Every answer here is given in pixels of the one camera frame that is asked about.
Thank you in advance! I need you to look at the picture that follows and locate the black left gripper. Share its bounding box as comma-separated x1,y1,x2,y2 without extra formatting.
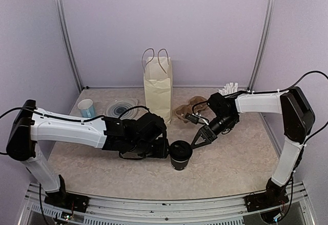
130,138,171,160

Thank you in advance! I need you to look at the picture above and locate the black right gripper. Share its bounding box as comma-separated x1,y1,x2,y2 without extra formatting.
191,112,237,150

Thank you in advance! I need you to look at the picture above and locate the brown cardboard cup carrier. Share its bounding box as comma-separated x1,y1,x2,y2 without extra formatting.
174,96,208,123

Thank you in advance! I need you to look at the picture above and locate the cream paper takeout bag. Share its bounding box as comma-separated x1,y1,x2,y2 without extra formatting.
141,48,173,124

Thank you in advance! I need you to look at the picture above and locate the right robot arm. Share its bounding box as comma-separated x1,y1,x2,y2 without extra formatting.
191,84,327,207

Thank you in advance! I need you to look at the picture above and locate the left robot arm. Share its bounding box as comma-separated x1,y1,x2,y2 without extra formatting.
1,99,169,207

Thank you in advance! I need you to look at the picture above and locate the white wrapped straws bundle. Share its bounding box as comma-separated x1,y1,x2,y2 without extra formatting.
218,82,238,95

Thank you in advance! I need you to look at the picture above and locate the blue translucent cup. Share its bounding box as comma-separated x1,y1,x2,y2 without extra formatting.
77,99,96,118

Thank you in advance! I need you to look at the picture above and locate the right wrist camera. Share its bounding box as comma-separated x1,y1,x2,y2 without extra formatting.
184,113,209,125

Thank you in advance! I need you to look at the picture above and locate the aluminium front frame rail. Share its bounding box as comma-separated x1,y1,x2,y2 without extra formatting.
17,181,321,225

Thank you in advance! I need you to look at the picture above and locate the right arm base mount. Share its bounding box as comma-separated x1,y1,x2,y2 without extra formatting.
244,192,289,212

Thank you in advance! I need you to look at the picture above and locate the right aluminium frame post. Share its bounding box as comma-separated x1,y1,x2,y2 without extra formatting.
247,0,275,91

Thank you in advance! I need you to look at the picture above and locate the aluminium frame post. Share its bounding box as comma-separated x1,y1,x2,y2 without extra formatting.
247,0,275,91
55,0,84,92

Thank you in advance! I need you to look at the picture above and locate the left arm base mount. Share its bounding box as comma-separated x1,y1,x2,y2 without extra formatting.
45,192,90,213

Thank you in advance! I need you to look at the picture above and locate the left aluminium frame post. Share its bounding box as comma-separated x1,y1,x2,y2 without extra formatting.
55,0,84,92

